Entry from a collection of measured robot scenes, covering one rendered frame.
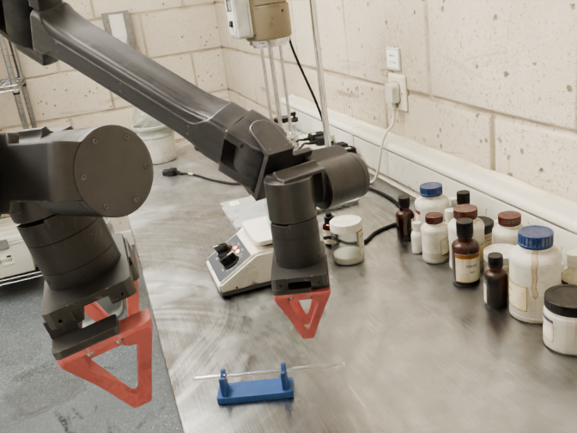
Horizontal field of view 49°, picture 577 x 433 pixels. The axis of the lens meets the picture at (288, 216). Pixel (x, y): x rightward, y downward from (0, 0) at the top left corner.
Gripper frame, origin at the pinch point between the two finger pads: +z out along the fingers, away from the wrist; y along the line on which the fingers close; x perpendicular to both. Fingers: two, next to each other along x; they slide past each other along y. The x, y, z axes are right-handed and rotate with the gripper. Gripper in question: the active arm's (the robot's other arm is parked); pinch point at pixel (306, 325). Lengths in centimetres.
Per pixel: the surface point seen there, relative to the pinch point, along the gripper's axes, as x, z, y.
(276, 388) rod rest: 5.1, 8.6, -0.5
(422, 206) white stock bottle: -21.7, 0.9, 40.6
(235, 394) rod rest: 10.4, 8.6, -1.0
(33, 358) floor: 116, 84, 142
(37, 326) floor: 126, 83, 169
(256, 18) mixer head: 6, -35, 69
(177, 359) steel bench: 20.4, 9.5, 10.5
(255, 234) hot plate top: 9.0, 0.5, 34.6
